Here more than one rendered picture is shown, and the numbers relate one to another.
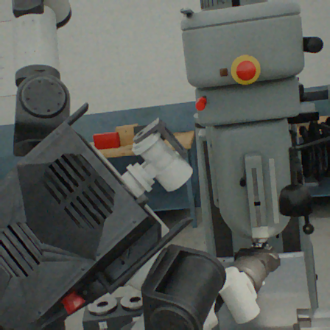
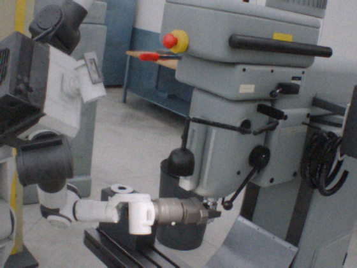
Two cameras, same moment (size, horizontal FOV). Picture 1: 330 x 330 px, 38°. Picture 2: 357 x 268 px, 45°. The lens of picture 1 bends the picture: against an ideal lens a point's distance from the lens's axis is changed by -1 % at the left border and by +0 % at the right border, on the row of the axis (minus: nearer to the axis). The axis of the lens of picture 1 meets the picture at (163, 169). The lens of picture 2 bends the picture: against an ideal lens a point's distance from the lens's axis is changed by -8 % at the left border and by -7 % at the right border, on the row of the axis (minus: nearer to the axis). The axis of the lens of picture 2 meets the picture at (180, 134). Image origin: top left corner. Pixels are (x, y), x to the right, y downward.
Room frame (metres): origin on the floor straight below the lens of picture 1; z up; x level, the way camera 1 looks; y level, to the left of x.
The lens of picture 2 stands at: (0.12, -0.95, 1.87)
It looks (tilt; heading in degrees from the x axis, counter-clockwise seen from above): 17 degrees down; 38
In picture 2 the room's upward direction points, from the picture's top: 9 degrees clockwise
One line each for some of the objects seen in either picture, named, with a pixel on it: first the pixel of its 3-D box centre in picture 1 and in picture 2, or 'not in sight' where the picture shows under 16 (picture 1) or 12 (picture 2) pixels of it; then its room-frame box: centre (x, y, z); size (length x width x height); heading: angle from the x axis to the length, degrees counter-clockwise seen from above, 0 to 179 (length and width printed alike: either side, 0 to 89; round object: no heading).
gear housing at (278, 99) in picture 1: (245, 93); (243, 73); (1.29, -0.24, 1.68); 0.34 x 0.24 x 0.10; 171
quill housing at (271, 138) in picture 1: (253, 173); (223, 141); (1.26, -0.24, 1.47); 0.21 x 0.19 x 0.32; 81
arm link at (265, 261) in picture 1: (251, 268); (182, 212); (1.17, -0.19, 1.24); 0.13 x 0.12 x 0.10; 62
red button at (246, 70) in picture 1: (245, 70); (171, 41); (1.00, -0.19, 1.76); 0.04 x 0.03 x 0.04; 81
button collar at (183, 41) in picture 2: (245, 69); (178, 41); (1.02, -0.20, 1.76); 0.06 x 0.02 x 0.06; 81
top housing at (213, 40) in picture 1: (240, 43); (244, 30); (1.27, -0.24, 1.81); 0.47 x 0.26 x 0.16; 171
